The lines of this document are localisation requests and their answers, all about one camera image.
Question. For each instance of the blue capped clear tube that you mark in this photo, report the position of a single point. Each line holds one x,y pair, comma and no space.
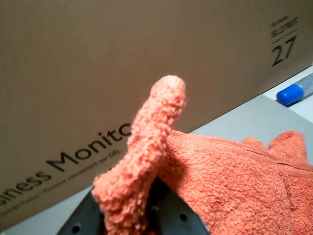
289,95

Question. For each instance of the orange terry towel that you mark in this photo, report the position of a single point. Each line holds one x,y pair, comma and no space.
220,183

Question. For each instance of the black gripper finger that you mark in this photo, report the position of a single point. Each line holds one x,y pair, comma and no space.
171,215
83,218

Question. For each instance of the brown cardboard monitor box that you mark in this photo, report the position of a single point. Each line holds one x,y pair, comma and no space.
97,61

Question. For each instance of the grey table mat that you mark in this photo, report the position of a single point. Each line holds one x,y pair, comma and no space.
232,122

